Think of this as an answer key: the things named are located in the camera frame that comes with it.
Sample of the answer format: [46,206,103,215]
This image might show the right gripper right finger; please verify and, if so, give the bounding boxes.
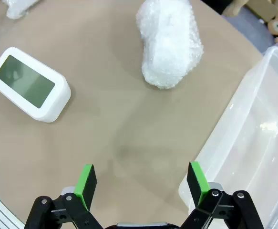
[179,161,265,229]

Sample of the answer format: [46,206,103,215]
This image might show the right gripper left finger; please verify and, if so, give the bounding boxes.
[23,164,103,229]

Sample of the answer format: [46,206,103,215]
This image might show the white digital alarm clock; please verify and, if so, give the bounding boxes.
[0,47,72,124]

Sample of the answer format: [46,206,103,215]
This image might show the bulky bubble-wrapped clock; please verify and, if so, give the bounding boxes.
[135,0,204,90]

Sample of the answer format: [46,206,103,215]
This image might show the clear plastic container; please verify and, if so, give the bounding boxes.
[178,45,278,229]

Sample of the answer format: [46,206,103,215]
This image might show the small brown cardboard carton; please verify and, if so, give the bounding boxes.
[246,0,278,18]

